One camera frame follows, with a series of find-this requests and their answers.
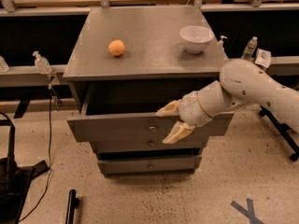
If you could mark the grey top drawer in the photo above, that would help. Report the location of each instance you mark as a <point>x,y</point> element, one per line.
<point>115,111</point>

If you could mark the black stand base left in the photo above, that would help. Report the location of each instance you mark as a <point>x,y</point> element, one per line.
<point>15,181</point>

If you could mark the orange fruit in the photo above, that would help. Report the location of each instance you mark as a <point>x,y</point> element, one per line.
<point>116,48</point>

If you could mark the grey drawer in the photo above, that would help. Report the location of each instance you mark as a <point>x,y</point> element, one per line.
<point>149,165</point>
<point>142,145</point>
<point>115,111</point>

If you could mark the grey bottom drawer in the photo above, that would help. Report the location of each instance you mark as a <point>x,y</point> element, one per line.
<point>149,165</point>

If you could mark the clear water bottle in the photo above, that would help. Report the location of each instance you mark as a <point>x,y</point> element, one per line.
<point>250,48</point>

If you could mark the grey drawer cabinet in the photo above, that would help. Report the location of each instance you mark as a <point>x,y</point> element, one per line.
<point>153,50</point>

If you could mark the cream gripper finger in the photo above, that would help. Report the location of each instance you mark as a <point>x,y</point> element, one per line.
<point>171,109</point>
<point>179,131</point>

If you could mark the grey middle drawer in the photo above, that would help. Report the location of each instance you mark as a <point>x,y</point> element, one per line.
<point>142,145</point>

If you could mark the white bowl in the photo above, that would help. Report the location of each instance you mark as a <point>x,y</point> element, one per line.
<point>196,38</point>

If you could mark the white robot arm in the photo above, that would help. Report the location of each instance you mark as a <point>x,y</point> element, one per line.
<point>241,83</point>

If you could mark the clear pump bottle left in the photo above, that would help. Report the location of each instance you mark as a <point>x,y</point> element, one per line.
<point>41,63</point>

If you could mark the black wheeled stand leg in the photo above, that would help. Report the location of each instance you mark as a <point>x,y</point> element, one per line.
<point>282,129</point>

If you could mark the small pump bottle right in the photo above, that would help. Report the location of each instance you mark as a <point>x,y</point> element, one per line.
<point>221,41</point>

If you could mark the clear bottle far left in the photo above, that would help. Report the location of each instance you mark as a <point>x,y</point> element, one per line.
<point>3,65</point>

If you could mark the black tube on floor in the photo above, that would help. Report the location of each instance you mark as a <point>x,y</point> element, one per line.
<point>73,202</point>

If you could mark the white wipes packet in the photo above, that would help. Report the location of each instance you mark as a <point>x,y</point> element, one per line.
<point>263,57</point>

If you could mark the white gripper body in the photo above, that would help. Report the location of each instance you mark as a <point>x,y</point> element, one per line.
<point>191,110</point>

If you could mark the blue tape cross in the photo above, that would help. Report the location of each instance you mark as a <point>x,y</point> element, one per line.
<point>248,211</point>

